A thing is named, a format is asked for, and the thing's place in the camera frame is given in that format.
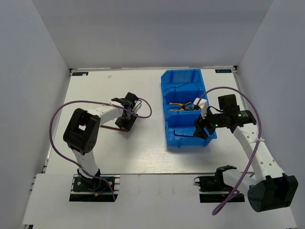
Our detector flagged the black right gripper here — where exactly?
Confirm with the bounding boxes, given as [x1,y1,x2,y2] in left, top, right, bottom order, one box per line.
[193,105,226,140]

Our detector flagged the long ball-end hex key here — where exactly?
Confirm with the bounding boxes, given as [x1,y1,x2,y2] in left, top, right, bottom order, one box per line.
[100,125,126,132]

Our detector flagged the yellow needle-nose pliers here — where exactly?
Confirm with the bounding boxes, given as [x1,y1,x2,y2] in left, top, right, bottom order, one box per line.
[170,106,195,112]
[169,102,193,107]

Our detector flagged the large brown hex key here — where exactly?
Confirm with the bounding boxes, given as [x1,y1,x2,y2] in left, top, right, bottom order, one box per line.
[173,129,195,138]

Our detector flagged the green black precision screwdriver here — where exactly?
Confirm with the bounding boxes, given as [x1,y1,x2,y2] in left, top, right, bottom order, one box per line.
[165,82,189,91]

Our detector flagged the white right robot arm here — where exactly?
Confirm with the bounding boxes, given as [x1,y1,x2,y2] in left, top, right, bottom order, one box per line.
[193,94,298,212]

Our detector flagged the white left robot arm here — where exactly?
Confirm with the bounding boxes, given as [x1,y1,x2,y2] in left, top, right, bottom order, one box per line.
[63,93,141,190]

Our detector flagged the right corner label sticker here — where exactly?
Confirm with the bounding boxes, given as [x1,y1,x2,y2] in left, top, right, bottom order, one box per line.
[215,69,232,73]

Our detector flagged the corner label sticker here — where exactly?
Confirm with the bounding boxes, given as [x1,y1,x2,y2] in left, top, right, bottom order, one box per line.
[72,72,89,76]
[215,69,232,73]

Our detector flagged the blue three-compartment plastic bin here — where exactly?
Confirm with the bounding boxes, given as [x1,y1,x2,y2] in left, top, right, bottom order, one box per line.
[161,69,217,147]

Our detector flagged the left corner label sticker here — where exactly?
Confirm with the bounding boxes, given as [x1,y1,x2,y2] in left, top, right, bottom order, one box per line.
[72,72,89,76]

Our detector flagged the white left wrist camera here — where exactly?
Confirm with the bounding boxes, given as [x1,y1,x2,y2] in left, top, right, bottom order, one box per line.
[132,101,142,115]

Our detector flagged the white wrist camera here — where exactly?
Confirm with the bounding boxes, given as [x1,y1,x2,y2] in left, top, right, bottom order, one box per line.
[132,101,142,115]
[193,98,208,118]

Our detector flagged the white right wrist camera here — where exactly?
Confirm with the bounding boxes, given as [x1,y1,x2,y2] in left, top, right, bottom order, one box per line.
[193,98,208,118]

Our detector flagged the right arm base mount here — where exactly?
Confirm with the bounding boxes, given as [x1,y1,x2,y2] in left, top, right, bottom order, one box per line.
[193,176,233,203]

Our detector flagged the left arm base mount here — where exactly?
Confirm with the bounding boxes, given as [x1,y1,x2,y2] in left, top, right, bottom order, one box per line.
[69,175,120,202]

